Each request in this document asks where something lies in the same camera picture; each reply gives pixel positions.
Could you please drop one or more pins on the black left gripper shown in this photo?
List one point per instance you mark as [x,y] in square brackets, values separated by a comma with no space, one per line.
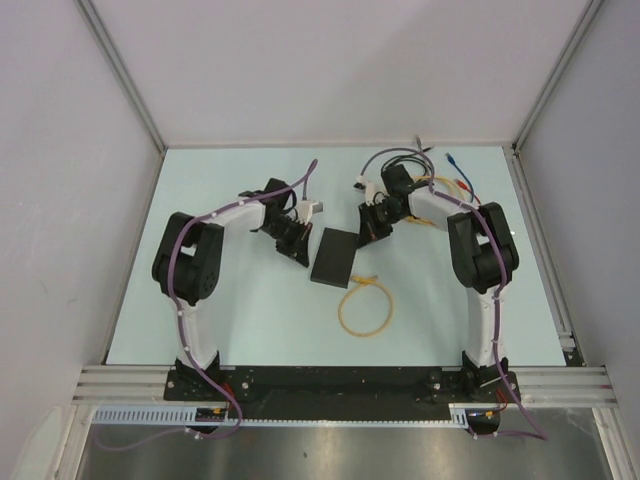
[298,248]

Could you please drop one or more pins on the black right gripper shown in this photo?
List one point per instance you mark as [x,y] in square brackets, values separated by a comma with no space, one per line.
[369,231]

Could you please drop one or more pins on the black network switch box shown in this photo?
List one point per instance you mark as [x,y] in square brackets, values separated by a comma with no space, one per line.
[335,258]

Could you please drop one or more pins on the yellow cable long loop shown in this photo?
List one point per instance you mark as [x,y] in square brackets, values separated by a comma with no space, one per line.
[373,314]

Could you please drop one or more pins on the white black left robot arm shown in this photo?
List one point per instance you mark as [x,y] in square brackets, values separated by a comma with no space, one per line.
[188,261]

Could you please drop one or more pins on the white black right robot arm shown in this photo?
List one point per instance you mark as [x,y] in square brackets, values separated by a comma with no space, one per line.
[483,257]

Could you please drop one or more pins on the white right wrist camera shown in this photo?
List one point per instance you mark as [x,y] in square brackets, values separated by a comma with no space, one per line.
[371,190]

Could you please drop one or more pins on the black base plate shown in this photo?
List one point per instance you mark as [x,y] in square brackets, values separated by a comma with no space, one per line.
[341,394]

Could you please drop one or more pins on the white slotted cable duct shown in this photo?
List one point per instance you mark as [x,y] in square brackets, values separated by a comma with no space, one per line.
[190,416]

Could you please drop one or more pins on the aluminium right side rail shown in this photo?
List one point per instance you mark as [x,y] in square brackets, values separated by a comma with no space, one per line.
[555,296]

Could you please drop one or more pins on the aluminium front frame rail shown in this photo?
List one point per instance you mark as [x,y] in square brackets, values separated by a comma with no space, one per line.
[552,387]

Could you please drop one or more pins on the aluminium left corner post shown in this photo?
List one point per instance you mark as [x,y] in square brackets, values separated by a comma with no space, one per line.
[110,51]

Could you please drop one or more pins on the aluminium corner post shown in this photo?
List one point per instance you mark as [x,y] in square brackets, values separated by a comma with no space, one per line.
[577,36]
[110,51]

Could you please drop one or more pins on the aluminium right corner post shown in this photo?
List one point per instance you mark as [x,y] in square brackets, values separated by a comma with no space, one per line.
[577,36]

